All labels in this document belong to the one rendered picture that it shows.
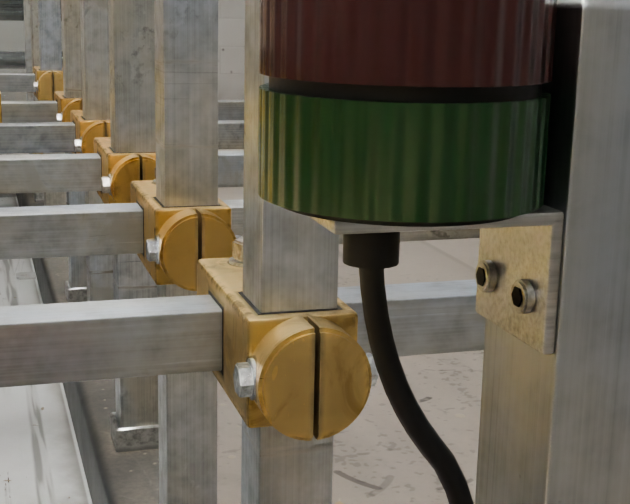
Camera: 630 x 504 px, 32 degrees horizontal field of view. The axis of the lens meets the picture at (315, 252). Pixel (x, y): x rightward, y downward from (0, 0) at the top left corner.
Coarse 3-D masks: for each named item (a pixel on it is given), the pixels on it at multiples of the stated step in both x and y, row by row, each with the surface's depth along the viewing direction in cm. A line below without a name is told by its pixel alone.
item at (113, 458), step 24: (48, 264) 168; (48, 288) 158; (72, 288) 146; (72, 384) 123; (96, 384) 117; (72, 408) 125; (96, 408) 111; (96, 432) 105; (120, 432) 100; (144, 432) 101; (96, 456) 101; (120, 456) 99; (144, 456) 99; (96, 480) 101; (120, 480) 94; (144, 480) 95
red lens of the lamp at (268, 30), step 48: (288, 0) 21; (336, 0) 20; (384, 0) 20; (432, 0) 20; (480, 0) 20; (528, 0) 21; (288, 48) 21; (336, 48) 20; (384, 48) 20; (432, 48) 20; (480, 48) 20; (528, 48) 21
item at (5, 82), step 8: (0, 80) 190; (8, 80) 191; (16, 80) 191; (24, 80) 191; (32, 80) 192; (0, 88) 191; (8, 88) 191; (16, 88) 191; (24, 88) 192; (32, 88) 192
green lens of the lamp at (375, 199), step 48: (288, 96) 21; (288, 144) 21; (336, 144) 21; (384, 144) 20; (432, 144) 20; (480, 144) 21; (528, 144) 21; (288, 192) 22; (336, 192) 21; (384, 192) 21; (432, 192) 21; (480, 192) 21; (528, 192) 22
